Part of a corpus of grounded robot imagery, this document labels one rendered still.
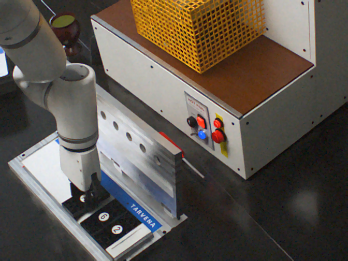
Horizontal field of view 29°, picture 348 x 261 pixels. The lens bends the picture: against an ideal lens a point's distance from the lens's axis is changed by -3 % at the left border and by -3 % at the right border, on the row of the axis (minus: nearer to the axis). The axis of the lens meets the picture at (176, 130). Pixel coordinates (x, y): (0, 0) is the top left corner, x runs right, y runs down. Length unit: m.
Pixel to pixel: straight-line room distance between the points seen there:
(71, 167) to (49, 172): 0.20
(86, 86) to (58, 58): 0.12
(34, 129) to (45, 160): 0.15
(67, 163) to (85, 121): 0.14
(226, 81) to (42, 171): 0.49
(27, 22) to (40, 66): 0.10
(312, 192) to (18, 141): 0.75
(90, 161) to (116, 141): 0.15
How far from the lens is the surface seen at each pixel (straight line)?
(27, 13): 1.14
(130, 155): 1.52
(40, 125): 1.80
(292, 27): 1.51
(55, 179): 1.62
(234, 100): 1.44
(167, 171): 1.41
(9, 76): 1.91
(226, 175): 1.56
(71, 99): 1.33
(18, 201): 1.64
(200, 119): 1.52
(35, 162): 1.68
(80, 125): 1.36
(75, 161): 1.43
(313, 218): 1.47
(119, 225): 1.48
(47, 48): 1.20
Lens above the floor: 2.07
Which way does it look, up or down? 44 degrees down
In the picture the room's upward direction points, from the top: 12 degrees counter-clockwise
